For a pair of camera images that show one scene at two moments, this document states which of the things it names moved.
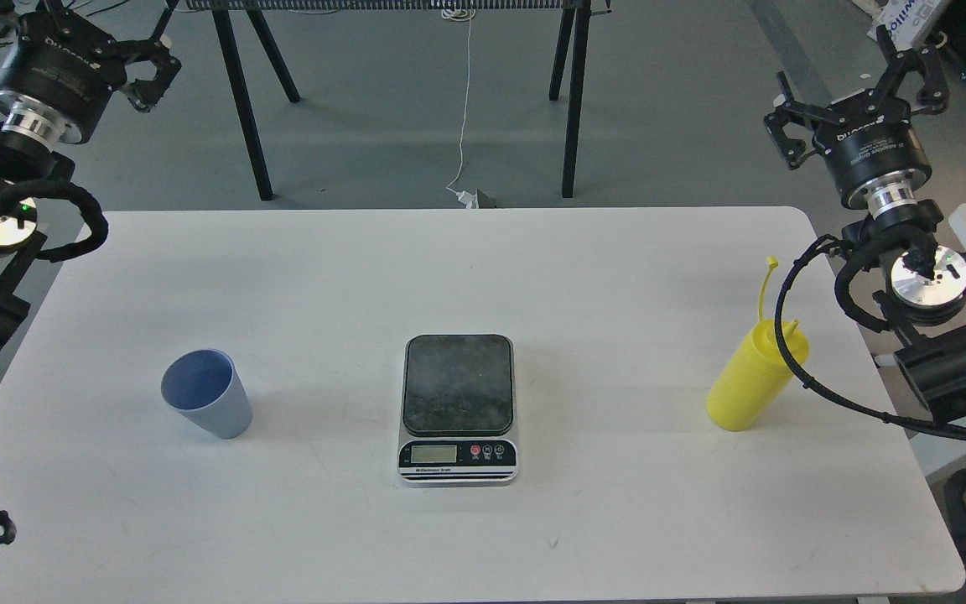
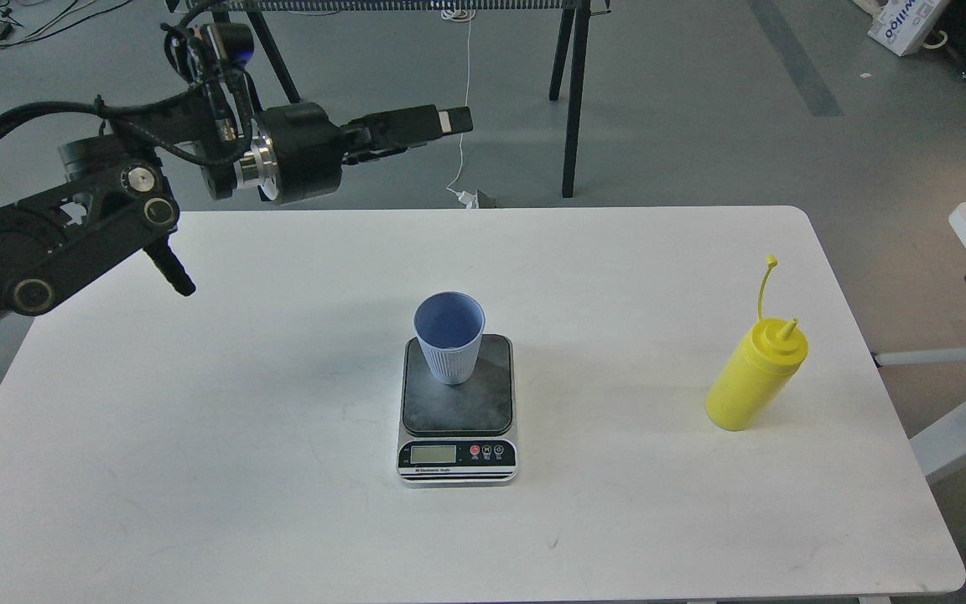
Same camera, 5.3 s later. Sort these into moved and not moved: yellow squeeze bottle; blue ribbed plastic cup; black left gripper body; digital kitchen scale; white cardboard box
Moved: blue ribbed plastic cup; black left gripper body
Not moved: yellow squeeze bottle; white cardboard box; digital kitchen scale
